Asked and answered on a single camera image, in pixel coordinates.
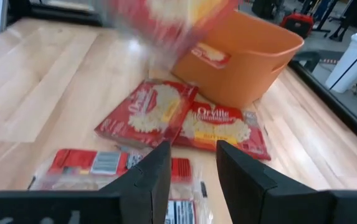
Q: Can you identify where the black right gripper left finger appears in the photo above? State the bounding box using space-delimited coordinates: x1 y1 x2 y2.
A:
0 141 172 224

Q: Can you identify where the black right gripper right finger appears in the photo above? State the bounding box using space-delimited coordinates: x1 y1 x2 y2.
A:
216 139 357 224

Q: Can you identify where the orange plastic basket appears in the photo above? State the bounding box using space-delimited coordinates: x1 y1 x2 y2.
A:
171 9 305 110

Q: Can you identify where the black chair base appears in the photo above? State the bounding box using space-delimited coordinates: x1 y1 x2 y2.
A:
292 51 321 73

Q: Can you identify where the white plastic bucket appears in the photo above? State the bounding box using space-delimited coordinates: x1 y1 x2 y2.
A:
325 31 357 94

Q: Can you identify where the red portable machine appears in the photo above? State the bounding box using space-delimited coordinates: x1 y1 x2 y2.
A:
279 12 315 39

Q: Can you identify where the black metal table frame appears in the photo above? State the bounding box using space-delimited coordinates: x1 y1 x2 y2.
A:
30 2 357 155

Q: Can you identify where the thin black floor cable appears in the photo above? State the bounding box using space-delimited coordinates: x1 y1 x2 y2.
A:
329 36 357 90

